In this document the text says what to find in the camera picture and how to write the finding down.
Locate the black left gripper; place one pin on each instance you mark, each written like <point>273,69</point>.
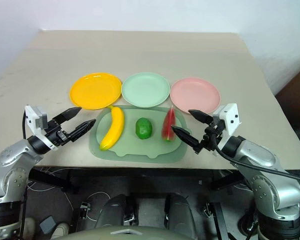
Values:
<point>57,134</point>

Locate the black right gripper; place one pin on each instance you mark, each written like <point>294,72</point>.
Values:
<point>211,140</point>

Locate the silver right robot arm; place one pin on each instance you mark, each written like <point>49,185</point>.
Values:
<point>262,160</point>

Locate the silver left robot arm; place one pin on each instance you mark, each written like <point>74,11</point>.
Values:
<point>10,160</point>

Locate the pink plastic plate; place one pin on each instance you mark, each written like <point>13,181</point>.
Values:
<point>195,95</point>

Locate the yellow plastic plate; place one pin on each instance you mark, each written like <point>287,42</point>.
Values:
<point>95,91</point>

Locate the light green plastic plate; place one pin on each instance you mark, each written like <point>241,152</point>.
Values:
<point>145,88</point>

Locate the red toy watermelon slice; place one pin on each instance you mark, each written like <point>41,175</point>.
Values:
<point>168,125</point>

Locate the yellow toy banana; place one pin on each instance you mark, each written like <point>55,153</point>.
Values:
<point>116,125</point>

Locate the green toy lime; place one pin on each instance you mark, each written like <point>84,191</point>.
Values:
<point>144,128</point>

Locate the green silicone tray mat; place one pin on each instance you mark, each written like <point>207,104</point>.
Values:
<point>140,150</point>

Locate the dark rounded robot leg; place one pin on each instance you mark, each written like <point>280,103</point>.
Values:
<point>180,210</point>
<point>115,210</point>

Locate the brown wooden cabinet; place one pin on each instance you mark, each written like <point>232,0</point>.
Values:
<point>295,97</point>

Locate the grey square block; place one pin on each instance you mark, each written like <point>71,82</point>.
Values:
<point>47,225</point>

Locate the white shoe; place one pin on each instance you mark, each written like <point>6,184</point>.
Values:
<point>61,230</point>

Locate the beige shoe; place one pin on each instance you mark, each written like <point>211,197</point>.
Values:
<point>29,227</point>

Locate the grey-green robot torso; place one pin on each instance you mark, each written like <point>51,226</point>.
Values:
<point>130,235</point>

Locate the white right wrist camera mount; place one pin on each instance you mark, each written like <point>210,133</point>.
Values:
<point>230,117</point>

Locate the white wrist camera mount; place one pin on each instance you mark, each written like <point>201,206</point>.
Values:
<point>230,117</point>
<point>31,116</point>

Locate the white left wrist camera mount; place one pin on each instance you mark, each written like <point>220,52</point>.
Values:
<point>31,116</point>

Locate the black table support bracket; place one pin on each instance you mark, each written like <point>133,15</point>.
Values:
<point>52,180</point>
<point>225,181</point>

